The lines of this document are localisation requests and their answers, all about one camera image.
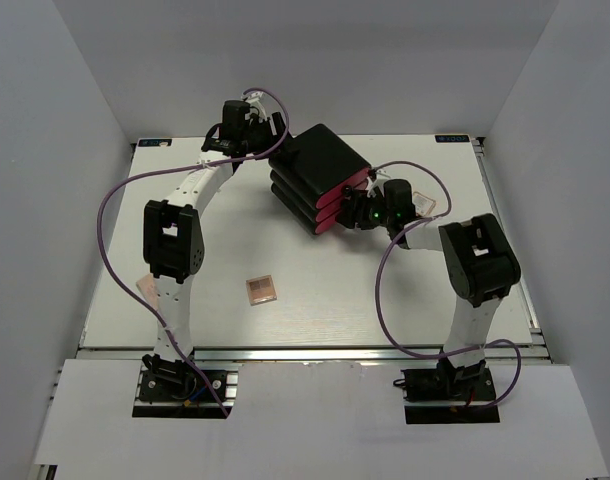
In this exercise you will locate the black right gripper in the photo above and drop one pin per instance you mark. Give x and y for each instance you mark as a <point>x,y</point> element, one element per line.
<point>355,209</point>

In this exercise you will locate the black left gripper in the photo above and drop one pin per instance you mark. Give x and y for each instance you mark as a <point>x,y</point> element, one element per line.
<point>266,126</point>

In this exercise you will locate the pink top drawer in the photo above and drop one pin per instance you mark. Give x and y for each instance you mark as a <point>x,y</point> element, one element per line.
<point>337,191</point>

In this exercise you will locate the pink bottom drawer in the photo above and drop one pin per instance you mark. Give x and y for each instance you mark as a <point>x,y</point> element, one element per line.
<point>324,225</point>

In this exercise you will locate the black drawer organizer cabinet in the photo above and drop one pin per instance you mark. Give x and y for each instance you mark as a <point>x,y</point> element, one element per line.
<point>308,165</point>

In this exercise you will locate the small palette near right arm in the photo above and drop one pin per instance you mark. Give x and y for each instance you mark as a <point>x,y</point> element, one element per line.
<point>424,205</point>

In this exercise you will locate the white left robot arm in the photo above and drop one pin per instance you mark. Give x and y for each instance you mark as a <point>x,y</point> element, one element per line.
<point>173,240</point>

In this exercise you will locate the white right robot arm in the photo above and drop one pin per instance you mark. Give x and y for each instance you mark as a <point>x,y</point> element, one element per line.
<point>480,263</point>

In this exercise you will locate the left blue corner label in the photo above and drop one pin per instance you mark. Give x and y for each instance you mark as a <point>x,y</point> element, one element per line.
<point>154,143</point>

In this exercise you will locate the blue corner label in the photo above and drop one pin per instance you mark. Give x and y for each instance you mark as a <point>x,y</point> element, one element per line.
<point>452,138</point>
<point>154,143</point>

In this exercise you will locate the right blue corner label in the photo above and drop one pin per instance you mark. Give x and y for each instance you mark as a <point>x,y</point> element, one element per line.
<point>452,138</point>

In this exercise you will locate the four-colour eyeshadow palette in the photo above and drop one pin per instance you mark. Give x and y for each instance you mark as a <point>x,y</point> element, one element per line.
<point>261,290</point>

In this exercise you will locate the pink blush palette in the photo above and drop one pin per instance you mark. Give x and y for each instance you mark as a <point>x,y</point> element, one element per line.
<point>147,289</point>

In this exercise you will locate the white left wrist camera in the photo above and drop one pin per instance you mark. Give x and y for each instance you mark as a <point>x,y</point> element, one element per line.
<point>254,99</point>

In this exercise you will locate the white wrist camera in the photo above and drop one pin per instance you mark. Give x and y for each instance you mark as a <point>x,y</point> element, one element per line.
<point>254,99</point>
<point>376,179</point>

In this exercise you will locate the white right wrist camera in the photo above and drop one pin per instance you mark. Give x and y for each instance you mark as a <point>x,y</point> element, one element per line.
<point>376,179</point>

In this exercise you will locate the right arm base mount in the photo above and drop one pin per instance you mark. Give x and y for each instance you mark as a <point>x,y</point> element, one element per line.
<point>432,397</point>

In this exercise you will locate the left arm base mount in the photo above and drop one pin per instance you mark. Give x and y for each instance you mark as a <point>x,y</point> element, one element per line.
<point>173,390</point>

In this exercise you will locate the aluminium table front rail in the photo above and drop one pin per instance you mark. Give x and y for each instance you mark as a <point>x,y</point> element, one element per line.
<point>529,353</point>

